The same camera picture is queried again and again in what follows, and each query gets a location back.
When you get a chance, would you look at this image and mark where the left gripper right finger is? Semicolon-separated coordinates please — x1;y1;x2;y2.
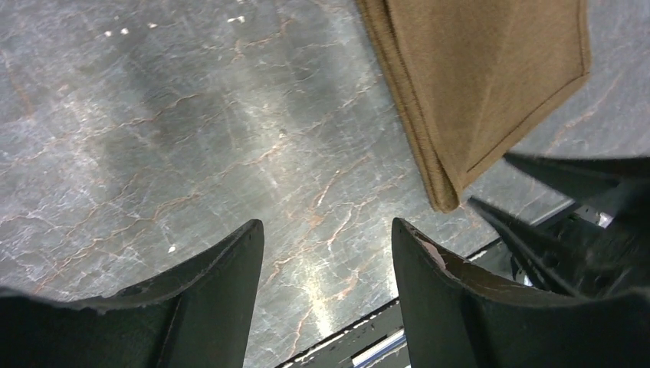
392;218;649;367

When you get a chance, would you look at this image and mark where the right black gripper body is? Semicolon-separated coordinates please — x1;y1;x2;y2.
567;200;649;298

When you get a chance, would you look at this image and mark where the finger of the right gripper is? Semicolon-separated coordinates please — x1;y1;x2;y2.
504;153;649;203
468;197;589;297

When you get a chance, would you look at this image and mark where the brown cloth napkin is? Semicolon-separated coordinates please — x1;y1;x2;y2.
357;1;591;213

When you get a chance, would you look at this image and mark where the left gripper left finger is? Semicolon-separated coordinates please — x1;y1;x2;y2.
1;219;264;367

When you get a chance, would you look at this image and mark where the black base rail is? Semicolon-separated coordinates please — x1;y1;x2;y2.
274;202;580;368

